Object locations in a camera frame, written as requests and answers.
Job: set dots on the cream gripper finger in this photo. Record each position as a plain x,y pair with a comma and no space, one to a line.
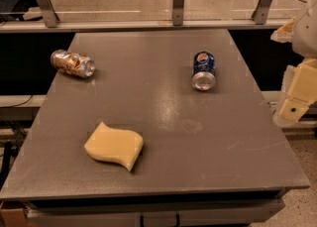
284,33
298,92

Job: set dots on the blue pepsi can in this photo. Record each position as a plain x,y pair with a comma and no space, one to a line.
203,71

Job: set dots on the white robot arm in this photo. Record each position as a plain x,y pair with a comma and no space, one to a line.
304,39

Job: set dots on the crushed orange soda can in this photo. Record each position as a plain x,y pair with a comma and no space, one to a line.
73,63

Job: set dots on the yellow wavy sponge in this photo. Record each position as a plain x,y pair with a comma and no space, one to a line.
117,146

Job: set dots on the cardboard box corner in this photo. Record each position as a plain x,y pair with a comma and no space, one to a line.
14,214

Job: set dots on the right metal bracket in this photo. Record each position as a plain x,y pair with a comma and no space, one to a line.
261,12

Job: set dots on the metal bracket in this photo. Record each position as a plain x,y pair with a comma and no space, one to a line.
177,12
49,15
261,12

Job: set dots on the middle metal bracket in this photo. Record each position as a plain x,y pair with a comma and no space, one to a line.
177,12

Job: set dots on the left metal bracket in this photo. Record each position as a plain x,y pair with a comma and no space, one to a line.
49,15

